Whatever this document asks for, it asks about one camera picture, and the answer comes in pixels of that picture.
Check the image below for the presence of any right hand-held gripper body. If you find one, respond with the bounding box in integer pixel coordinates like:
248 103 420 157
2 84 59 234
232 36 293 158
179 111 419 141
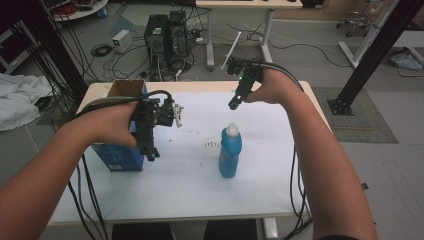
227 58 265 111

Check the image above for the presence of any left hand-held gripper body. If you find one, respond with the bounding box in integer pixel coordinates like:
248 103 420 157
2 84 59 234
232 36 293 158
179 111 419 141
130 97 175 164

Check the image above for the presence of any blue cardboard box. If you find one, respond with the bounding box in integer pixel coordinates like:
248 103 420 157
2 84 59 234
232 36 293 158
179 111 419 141
91 78 148 173

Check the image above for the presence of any blue bottle with white cap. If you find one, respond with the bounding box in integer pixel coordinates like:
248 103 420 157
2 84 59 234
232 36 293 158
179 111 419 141
218 121 244 180

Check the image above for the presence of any person's right hand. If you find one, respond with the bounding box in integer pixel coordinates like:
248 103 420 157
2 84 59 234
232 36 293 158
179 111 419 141
244 67 302 105

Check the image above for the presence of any person's left hand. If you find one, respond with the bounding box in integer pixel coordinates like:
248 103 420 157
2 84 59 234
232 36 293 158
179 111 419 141
70 99 140 150

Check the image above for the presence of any white rod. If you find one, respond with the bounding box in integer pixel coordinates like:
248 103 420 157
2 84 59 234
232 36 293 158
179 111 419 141
221 31 243 71

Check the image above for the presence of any light wooden table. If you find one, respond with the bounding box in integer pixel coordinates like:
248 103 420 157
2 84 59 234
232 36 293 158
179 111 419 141
46 79 334 240

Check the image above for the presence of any white-legged wooden desk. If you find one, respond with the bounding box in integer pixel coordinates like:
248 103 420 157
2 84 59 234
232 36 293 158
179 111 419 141
195 0 304 73

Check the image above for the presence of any black computer tower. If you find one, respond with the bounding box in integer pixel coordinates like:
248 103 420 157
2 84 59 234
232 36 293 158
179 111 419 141
165 10 190 69
143 13 170 69

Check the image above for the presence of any white table cover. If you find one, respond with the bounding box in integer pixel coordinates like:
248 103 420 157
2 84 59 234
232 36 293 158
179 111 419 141
50 91 310 225

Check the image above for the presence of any small white box device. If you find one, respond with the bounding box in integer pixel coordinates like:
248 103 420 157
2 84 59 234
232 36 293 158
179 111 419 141
111 28 134 55

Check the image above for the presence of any small black floor object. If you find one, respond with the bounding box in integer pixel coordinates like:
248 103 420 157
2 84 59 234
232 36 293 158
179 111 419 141
34 95 53 113

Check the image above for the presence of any office chair wheel base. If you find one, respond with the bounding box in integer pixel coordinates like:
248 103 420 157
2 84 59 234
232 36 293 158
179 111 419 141
335 10 373 38

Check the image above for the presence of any round white table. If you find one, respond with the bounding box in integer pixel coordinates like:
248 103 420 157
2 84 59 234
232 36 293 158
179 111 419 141
42 0 110 23

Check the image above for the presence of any white metal stand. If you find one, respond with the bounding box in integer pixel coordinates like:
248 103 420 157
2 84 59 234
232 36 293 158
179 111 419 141
337 0 402 70

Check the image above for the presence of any grey floor mat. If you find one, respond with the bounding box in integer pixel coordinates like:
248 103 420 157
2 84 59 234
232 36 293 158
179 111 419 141
311 85 400 145

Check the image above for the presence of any white crumpled cloth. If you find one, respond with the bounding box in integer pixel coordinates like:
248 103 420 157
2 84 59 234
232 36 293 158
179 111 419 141
0 72 54 133

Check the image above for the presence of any white table leg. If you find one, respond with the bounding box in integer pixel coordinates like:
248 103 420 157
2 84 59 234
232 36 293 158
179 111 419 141
262 217 280 240

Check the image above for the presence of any dark cabinet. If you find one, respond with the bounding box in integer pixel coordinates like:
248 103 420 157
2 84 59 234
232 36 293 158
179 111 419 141
0 19 38 76

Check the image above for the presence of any blue plastic bag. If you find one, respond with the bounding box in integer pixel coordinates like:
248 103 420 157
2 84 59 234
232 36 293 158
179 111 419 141
389 47 424 71

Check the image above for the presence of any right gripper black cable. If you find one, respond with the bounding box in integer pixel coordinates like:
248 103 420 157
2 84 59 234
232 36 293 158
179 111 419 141
259 61 314 240

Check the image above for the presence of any long black floor cable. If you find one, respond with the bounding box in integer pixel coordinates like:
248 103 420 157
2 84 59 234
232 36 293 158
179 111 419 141
227 21 345 69

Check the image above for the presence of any coiled black cable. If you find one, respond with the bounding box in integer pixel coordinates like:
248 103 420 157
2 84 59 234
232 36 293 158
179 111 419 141
90 42 114 58

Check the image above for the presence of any black metal post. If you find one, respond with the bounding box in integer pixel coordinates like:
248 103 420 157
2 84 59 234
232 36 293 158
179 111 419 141
326 0 424 117
18 0 90 103

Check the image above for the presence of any bundle of black cables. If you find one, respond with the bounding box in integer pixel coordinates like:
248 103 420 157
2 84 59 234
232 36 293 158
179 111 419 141
29 16 88 113

